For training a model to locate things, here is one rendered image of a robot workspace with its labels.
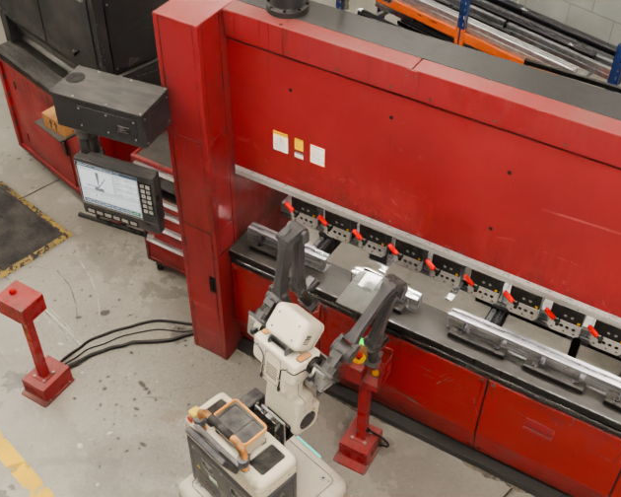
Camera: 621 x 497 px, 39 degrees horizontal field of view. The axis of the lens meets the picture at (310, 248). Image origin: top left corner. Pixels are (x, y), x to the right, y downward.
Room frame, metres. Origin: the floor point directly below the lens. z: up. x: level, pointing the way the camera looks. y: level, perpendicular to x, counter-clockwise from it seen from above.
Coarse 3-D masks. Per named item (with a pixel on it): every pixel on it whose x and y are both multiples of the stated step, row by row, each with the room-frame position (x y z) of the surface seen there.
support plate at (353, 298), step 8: (360, 272) 3.19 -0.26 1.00; (352, 280) 3.13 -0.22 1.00; (360, 280) 3.13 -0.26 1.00; (352, 288) 3.07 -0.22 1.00; (376, 288) 3.08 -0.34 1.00; (344, 296) 3.02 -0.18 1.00; (352, 296) 3.02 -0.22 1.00; (360, 296) 3.02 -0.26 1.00; (368, 296) 3.02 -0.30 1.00; (344, 304) 2.96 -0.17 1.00; (352, 304) 2.96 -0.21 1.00; (360, 304) 2.97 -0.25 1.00; (368, 304) 2.97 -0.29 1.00; (360, 312) 2.91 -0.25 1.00
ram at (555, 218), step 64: (256, 64) 3.49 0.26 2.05; (256, 128) 3.50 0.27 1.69; (320, 128) 3.31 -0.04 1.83; (384, 128) 3.15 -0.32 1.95; (448, 128) 2.99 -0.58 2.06; (320, 192) 3.31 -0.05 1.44; (384, 192) 3.13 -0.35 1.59; (448, 192) 2.97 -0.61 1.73; (512, 192) 2.83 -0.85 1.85; (576, 192) 2.70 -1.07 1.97; (448, 256) 2.95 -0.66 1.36; (512, 256) 2.80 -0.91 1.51; (576, 256) 2.66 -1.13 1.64
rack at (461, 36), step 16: (336, 0) 5.74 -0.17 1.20; (384, 0) 5.44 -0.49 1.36; (464, 0) 4.97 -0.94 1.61; (416, 16) 5.22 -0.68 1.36; (432, 16) 5.16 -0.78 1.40; (464, 16) 4.96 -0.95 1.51; (448, 32) 5.03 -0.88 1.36; (464, 32) 4.95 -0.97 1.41; (480, 48) 4.85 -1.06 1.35; (496, 48) 4.77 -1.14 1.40; (576, 80) 4.42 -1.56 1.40; (608, 80) 4.23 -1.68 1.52
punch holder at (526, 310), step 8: (512, 288) 2.78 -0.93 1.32; (512, 296) 2.77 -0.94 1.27; (520, 296) 2.75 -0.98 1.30; (528, 296) 2.74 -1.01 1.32; (536, 296) 2.72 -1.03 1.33; (512, 304) 2.77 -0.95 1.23; (520, 304) 2.75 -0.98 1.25; (528, 304) 2.73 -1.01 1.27; (536, 304) 2.71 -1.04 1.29; (512, 312) 2.76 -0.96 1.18; (520, 312) 2.74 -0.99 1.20; (528, 312) 2.72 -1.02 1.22; (536, 312) 2.71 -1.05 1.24
